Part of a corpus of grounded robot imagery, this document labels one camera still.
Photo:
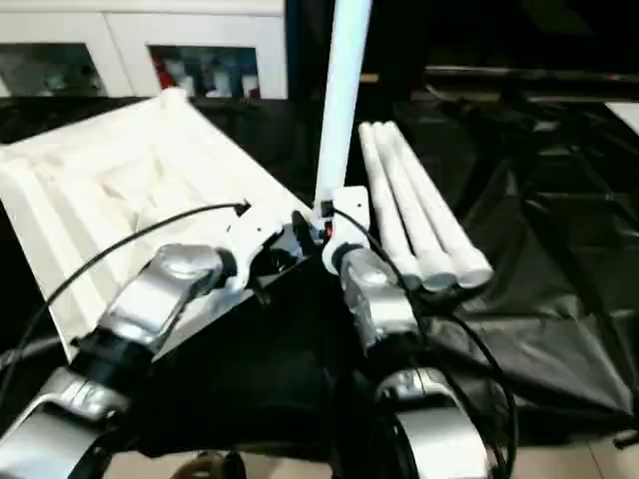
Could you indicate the white plastic table leg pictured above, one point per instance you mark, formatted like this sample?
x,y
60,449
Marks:
x,y
444,225
342,90
384,215
414,225

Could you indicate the white plastic table top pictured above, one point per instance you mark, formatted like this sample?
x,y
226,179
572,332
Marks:
x,y
120,190

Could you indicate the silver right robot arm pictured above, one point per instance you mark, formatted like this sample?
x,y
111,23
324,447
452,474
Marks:
x,y
384,299

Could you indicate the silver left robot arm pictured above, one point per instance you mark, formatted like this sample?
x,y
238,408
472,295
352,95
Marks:
x,y
150,299

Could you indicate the small brass label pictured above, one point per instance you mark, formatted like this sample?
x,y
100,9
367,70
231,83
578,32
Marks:
x,y
369,78

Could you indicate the red bottle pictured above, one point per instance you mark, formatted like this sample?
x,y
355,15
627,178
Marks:
x,y
160,72

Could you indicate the black work mat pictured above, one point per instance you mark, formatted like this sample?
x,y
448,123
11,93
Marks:
x,y
559,299

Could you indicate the white cabinet with glass doors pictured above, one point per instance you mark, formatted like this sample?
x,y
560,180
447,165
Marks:
x,y
130,35

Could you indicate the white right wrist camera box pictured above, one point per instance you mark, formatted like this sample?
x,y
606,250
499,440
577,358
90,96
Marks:
x,y
347,210

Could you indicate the grey horizontal rail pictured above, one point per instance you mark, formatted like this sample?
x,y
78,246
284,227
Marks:
x,y
529,72

